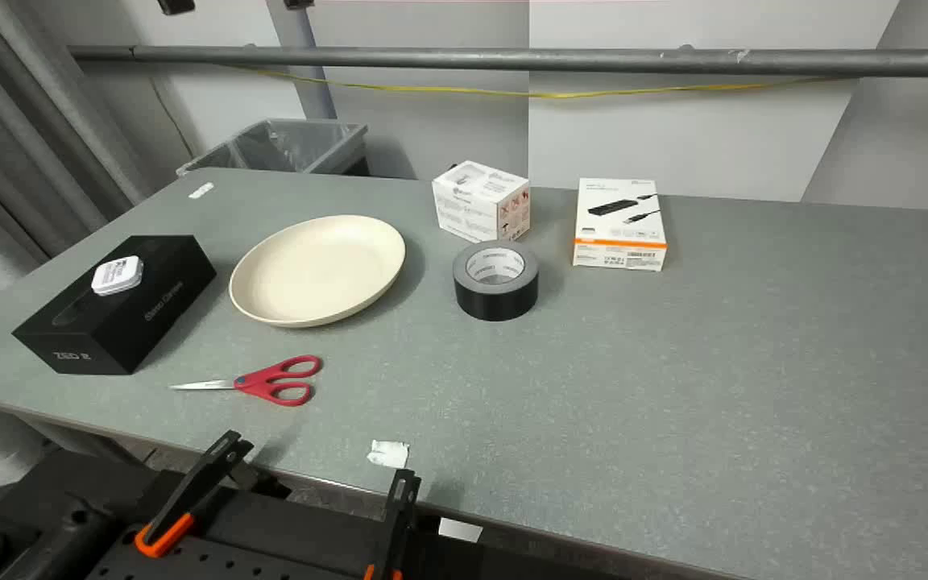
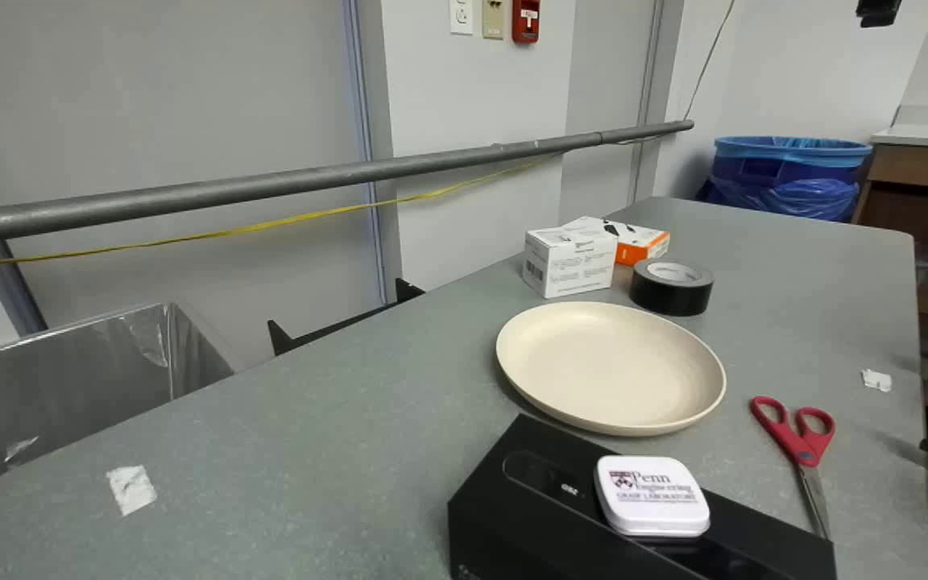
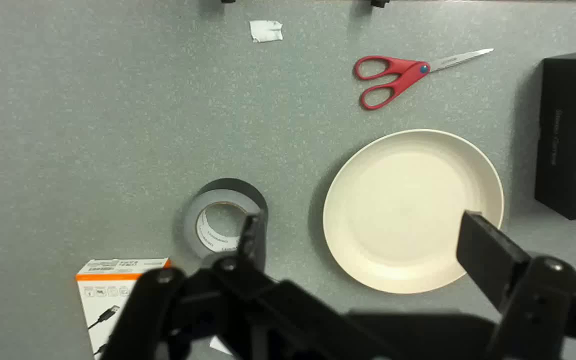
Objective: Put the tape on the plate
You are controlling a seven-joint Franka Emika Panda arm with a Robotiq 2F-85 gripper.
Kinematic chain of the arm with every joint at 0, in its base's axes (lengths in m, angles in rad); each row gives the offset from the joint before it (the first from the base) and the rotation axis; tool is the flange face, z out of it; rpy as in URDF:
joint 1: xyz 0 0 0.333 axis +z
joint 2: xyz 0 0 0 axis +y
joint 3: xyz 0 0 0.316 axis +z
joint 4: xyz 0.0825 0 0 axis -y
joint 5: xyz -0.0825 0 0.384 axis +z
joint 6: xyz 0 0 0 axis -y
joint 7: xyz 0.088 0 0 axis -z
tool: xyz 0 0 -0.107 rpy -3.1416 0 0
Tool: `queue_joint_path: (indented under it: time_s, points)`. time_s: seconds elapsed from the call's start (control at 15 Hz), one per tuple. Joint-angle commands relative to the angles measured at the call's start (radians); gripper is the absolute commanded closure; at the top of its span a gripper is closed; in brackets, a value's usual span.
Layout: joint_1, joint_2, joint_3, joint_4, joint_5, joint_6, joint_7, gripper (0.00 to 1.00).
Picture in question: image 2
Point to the blue lined trash bin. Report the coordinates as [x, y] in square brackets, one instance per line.
[786, 179]

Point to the large white tape piece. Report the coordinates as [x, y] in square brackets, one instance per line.
[131, 489]

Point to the beige wall switch plate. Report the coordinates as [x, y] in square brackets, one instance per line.
[494, 18]

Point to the white box with orange stripe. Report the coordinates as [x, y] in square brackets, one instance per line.
[647, 247]

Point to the black tape roll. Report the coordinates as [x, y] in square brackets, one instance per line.
[670, 291]

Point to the grey vertical wall conduit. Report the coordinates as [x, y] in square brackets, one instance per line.
[368, 107]

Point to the grey bin with plastic liner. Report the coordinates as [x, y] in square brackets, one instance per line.
[66, 375]

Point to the white wall switch plate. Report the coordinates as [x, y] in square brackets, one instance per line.
[461, 13]

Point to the red fire alarm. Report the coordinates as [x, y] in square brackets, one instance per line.
[527, 19]

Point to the white orange small box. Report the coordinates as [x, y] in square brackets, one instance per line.
[567, 263]

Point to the black rectangular box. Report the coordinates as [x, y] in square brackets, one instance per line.
[530, 516]

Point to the black mounted camera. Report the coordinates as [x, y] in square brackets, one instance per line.
[875, 11]

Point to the wooden desk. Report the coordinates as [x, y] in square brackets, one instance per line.
[919, 195]

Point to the small white tin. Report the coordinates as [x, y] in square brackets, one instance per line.
[652, 498]

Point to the grey metal rail pipe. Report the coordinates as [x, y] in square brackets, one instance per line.
[273, 183]

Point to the beige round plate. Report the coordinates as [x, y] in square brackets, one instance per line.
[611, 366]

